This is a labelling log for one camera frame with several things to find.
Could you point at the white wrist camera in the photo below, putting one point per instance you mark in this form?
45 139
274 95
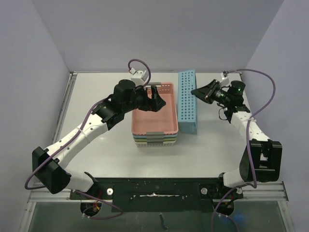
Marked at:
139 77
224 79

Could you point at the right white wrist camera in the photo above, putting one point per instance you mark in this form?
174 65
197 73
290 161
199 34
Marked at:
224 79

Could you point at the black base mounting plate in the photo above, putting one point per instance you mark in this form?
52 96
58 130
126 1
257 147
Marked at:
165 194

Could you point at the green plastic basket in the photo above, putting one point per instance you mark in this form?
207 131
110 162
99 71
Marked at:
154 139

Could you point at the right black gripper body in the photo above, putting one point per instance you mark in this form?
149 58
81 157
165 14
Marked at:
211 91

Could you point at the aluminium frame rail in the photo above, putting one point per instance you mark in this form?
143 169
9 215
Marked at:
271 191

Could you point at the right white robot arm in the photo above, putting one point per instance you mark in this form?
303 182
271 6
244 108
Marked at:
261 159

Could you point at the blue plastic basket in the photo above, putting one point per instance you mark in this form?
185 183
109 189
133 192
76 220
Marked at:
187 102
155 136

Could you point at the pink plastic basket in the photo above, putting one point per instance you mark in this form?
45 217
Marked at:
165 120

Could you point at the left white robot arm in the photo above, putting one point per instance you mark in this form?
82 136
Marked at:
49 164

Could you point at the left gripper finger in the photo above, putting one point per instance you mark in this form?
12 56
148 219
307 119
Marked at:
157 104
155 93

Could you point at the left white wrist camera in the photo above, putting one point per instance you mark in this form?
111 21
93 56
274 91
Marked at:
139 77

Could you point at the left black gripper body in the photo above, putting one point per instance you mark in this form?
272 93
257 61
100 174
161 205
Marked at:
140 100

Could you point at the white plastic basket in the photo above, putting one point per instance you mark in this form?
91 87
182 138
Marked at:
155 144

